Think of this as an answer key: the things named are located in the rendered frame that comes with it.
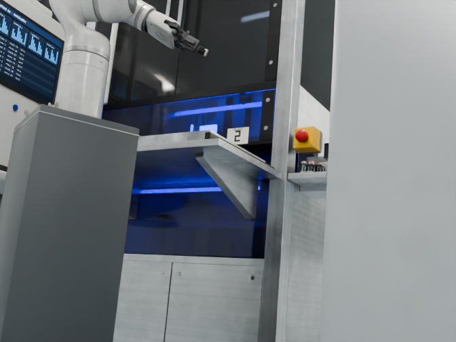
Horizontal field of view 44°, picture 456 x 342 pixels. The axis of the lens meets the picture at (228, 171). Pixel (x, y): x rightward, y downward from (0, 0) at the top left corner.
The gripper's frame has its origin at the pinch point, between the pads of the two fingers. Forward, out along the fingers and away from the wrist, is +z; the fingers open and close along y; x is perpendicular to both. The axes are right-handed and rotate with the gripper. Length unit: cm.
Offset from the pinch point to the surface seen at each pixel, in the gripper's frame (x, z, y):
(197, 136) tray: -27.4, 19.9, 7.7
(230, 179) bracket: -28.4, 32.1, -8.9
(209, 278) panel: -54, 41, -35
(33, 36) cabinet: -10, -70, -44
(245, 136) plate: -7.7, 26.0, -25.9
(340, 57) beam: -67, 53, 143
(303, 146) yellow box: -4.7, 45.3, -14.4
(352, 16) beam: -66, 53, 143
